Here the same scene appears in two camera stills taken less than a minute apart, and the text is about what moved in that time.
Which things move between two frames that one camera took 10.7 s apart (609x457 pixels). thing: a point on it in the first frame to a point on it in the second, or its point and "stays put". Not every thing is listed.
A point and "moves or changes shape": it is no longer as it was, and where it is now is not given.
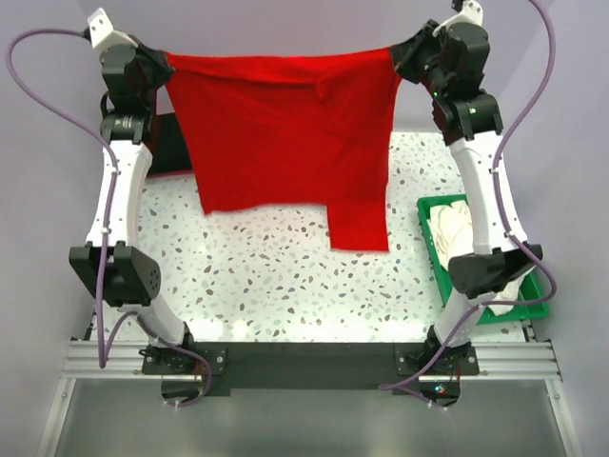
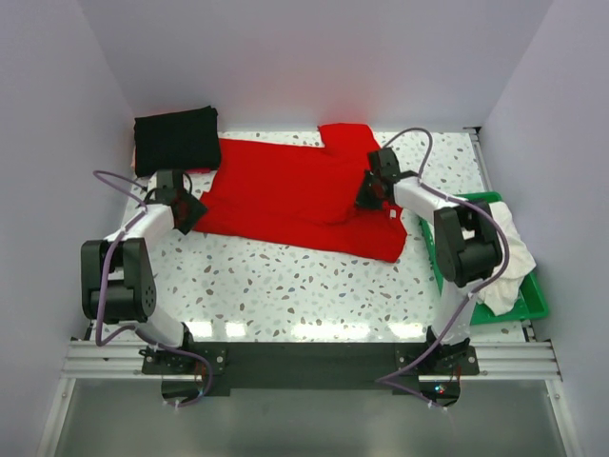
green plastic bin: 532,284 stays put
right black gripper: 404,53 to 363,202
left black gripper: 158,60 to 197,211
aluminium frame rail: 500,360 stays put
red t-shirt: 294,129 moves or changes shape
